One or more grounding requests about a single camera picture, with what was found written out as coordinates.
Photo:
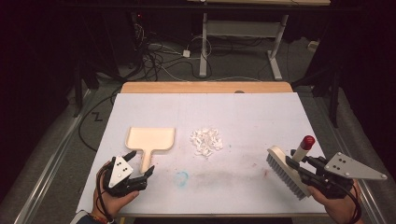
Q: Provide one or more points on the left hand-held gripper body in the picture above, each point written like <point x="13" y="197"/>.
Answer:
<point x="120" y="174"/>

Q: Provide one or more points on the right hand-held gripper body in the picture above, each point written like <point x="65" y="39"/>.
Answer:
<point x="342" y="168"/>

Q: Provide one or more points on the person's left hand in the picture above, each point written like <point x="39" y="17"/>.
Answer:
<point x="113" y="203"/>

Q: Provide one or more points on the person's right hand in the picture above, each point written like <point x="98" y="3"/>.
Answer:
<point x="339" y="209"/>

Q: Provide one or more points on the black metal stand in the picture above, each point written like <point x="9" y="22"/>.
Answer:
<point x="334" y="102"/>

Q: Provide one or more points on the pile of white paper scraps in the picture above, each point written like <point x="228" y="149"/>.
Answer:
<point x="206" y="142"/>

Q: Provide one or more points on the white table cover sheet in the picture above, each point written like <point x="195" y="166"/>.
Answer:
<point x="218" y="112"/>

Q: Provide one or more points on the dark round table grommet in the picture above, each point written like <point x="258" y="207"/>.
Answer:
<point x="239" y="91"/>

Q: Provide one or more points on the small white box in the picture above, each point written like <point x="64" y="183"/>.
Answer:
<point x="313" y="45"/>

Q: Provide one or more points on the white power adapter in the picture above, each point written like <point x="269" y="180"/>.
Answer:
<point x="186" y="53"/>

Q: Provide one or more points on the metal floor rail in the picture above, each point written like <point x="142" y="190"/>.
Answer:
<point x="46" y="174"/>
<point x="373" y="202"/>

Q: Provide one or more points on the white metal desk frame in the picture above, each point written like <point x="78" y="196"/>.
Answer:
<point x="204" y="46"/>

